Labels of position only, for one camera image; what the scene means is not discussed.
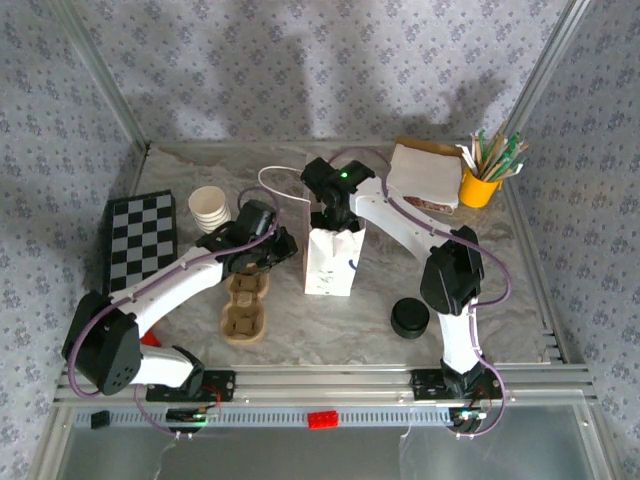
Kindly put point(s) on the white pink paper gift bag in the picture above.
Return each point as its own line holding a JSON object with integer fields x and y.
{"x": 330, "y": 265}

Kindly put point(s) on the yellow holder cup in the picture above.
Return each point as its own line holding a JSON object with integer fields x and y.
{"x": 477, "y": 192}

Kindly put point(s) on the aluminium mounting rail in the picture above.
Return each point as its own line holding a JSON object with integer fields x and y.
{"x": 325, "y": 385}

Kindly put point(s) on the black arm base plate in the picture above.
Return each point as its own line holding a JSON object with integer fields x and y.
{"x": 225, "y": 385}
{"x": 425, "y": 387}

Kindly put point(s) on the small black block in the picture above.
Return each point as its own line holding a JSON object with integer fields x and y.
{"x": 100, "y": 420}

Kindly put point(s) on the orange red plastic clamp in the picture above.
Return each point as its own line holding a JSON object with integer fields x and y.
{"x": 150, "y": 340}

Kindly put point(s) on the black grey checkerboard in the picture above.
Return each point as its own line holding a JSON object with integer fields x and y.
{"x": 142, "y": 235}

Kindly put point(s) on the stack of paper napkins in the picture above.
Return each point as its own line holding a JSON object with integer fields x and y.
{"x": 425, "y": 144}

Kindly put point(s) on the black round lid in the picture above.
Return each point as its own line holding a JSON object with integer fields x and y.
{"x": 411, "y": 317}

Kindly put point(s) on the brown cardboard cup carrier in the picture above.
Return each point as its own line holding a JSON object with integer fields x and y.
{"x": 245, "y": 310}

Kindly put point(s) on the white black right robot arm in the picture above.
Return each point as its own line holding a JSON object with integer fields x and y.
{"x": 400, "y": 220}

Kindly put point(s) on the bundle of stirrers and straws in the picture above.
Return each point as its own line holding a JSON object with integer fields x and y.
{"x": 495, "y": 155}

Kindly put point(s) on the aluminium frame post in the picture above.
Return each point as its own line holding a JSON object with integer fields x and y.
{"x": 103, "y": 75}
{"x": 548, "y": 65}

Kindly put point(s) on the white wrapped straw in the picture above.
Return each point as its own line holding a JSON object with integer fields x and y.
{"x": 466, "y": 156}

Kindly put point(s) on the red toy brick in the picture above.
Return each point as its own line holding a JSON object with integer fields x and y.
{"x": 323, "y": 420}

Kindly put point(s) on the small circuit board green light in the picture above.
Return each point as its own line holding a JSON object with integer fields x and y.
{"x": 192, "y": 416}
{"x": 467, "y": 417}

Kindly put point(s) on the stack of paper cups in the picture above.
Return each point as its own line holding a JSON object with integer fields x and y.
{"x": 207, "y": 210}

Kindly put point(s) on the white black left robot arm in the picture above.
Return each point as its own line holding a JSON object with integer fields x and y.
{"x": 170, "y": 285}

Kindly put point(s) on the white napkin stack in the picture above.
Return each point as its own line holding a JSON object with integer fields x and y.
{"x": 425, "y": 175}

